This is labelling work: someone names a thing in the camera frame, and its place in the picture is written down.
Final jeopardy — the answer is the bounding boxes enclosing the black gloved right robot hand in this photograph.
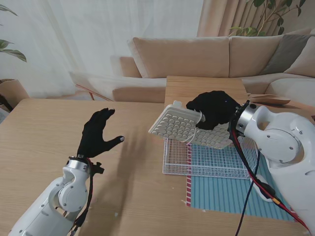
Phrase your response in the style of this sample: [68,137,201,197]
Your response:
[186,90,241,131]

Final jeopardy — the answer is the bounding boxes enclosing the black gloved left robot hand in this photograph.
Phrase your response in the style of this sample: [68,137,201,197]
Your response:
[76,107,126,158]

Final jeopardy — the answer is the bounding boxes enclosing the thin white cable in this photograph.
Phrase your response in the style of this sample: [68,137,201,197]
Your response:
[186,111,206,144]

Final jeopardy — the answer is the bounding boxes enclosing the cream round-key keyboard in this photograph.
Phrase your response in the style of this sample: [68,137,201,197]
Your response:
[148,100,233,150]

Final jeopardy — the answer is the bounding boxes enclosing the white wire drawer basket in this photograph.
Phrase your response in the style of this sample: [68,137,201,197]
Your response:
[161,136,259,180]

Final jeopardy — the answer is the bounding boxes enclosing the blue striped mouse pad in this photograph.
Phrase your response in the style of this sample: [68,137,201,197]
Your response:
[185,144,299,222]

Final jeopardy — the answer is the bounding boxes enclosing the white lounge chair wooden legs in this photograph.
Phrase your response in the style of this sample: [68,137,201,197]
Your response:
[68,70,116,102]

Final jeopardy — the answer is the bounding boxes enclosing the shallow wooden tray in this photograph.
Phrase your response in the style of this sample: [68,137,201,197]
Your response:
[249,93,291,106]

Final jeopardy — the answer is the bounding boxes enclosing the beige sectional sofa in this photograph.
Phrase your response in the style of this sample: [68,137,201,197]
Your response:
[112,28,315,109]

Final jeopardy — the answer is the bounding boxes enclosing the tall green leafy plant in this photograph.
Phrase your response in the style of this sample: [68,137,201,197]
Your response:
[228,0,307,37]

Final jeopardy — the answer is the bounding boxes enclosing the grey sofa cushion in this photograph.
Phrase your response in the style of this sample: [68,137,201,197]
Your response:
[262,33,311,75]

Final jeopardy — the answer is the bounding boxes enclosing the beige pleated curtain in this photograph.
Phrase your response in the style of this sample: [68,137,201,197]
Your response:
[196,0,315,38]

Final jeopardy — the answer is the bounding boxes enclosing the beige woven planter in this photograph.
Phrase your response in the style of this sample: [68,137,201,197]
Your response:
[0,78,31,104]

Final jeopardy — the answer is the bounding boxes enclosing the black stand piece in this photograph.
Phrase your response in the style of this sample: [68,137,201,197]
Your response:
[0,94,13,113]

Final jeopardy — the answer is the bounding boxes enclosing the cream sofa cushion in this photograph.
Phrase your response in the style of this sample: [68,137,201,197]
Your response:
[284,36,315,79]

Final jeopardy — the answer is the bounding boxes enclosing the white sheer curtain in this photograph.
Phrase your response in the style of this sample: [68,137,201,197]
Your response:
[0,0,205,99]

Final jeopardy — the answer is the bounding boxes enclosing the broad-leaf green plant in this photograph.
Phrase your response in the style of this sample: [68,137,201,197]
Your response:
[0,4,27,62]

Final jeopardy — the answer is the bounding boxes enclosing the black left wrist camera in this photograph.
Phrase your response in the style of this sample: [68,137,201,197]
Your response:
[94,161,106,175]

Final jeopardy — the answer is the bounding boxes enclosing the wood top wire organizer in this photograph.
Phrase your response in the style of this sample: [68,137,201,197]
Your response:
[164,75,250,113]

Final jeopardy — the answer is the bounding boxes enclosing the black red left arm cable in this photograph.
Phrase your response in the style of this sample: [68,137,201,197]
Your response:
[70,158,96,233]

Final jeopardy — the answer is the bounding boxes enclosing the black red arm cable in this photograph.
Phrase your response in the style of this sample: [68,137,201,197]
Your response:
[227,118,311,236]
[70,158,96,233]

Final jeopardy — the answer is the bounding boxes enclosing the black red right arm cable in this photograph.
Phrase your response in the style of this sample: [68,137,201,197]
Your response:
[227,118,311,236]

